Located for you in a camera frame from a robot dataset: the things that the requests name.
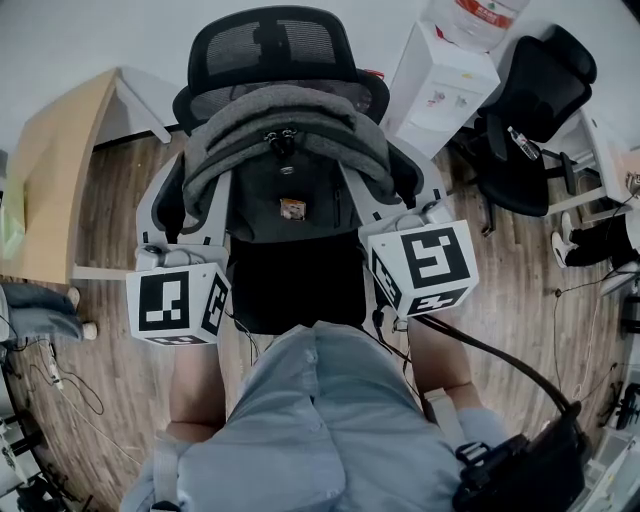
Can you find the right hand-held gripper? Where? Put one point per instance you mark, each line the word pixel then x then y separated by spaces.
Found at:
pixel 430 265

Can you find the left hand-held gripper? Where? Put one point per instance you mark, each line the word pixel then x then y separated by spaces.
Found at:
pixel 165 305

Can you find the dark grey backpack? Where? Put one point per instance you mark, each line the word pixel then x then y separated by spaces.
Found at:
pixel 285 165

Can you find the black mesh office chair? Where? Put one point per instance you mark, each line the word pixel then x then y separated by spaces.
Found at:
pixel 295 290

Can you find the person's left forearm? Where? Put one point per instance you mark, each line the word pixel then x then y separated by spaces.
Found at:
pixel 197 395

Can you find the person's right forearm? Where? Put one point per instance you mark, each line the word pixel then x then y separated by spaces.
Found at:
pixel 440 365

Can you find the black padded office chair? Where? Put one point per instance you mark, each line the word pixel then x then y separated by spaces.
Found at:
pixel 535 100

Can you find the white water dispenser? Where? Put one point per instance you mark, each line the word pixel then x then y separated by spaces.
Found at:
pixel 440 90

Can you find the light wooden desk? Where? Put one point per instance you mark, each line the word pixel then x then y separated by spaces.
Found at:
pixel 55 175

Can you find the small clear plastic bottle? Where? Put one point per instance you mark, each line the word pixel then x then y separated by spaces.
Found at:
pixel 524 144

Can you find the light green board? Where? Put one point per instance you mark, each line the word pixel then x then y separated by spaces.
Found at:
pixel 11 220

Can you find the large clear water bottle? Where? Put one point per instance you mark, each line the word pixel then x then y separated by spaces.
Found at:
pixel 480 20

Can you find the white power strip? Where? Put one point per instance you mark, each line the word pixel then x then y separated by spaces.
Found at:
pixel 56 367

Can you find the white desk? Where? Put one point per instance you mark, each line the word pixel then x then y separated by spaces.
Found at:
pixel 600 165

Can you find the person's light blue shirt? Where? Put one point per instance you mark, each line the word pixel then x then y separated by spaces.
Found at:
pixel 310 430

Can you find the black waist bag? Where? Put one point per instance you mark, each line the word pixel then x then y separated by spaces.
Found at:
pixel 530 470

